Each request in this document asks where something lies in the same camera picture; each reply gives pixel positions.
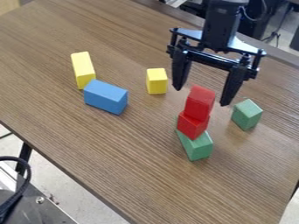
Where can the red cube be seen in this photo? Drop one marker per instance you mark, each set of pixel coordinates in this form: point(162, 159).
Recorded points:
point(199, 103)
point(191, 126)

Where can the green cube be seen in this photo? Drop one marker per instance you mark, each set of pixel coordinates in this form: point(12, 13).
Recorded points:
point(246, 114)

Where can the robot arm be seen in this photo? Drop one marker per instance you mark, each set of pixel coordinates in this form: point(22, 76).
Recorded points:
point(222, 20)

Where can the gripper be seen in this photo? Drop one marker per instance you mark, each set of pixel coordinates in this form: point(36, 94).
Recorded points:
point(216, 52)

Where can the tall yellow block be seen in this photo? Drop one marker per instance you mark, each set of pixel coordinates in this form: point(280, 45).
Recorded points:
point(83, 69)

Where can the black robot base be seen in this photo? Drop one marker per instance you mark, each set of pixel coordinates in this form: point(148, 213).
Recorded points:
point(27, 205)

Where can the long green block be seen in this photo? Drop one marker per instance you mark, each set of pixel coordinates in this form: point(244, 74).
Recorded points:
point(195, 145)

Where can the yellow cube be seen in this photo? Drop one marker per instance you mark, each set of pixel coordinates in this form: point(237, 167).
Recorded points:
point(157, 81)

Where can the blue block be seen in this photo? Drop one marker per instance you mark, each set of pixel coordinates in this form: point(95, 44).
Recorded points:
point(105, 96)

